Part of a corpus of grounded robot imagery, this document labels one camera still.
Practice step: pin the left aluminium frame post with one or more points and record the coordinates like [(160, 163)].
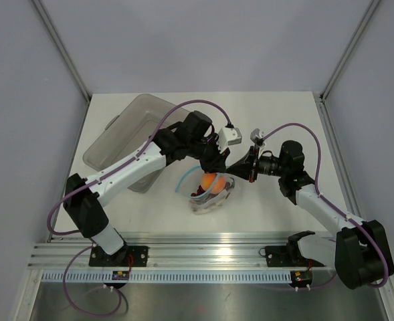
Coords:
[(56, 39)]

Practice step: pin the orange peach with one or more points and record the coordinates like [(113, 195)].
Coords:
[(213, 183)]

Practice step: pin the white slotted cable duct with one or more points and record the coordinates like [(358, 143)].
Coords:
[(169, 277)]

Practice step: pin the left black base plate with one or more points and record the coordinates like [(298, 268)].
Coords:
[(133, 255)]

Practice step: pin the right side aluminium rail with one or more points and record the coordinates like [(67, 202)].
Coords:
[(349, 191)]

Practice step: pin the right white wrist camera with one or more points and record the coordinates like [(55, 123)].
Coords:
[(257, 137)]

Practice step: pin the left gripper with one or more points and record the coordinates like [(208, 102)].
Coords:
[(217, 164)]

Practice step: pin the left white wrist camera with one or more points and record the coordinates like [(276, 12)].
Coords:
[(228, 137)]

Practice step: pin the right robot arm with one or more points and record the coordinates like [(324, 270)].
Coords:
[(359, 250)]

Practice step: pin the clear plastic tray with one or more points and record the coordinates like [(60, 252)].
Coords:
[(127, 131)]

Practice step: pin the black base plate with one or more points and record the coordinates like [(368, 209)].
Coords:
[(281, 256), (133, 255)]

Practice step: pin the grey toy fish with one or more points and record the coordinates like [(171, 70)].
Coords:
[(207, 204)]

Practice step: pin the clear zip top bag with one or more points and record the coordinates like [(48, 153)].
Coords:
[(190, 181)]

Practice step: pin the right aluminium frame post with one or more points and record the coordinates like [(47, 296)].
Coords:
[(351, 47)]

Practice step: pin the aluminium frame post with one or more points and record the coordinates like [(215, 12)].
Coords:
[(351, 47), (56, 39)]

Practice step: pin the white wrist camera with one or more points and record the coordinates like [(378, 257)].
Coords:
[(257, 137), (228, 137)]

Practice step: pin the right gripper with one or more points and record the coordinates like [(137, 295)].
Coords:
[(244, 168)]

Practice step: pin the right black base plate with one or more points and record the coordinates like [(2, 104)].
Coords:
[(281, 256)]

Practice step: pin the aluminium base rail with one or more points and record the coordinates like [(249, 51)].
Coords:
[(172, 251)]

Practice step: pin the red grape bunch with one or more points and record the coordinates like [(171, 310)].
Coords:
[(200, 193)]

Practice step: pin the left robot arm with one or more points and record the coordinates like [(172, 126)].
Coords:
[(194, 137)]

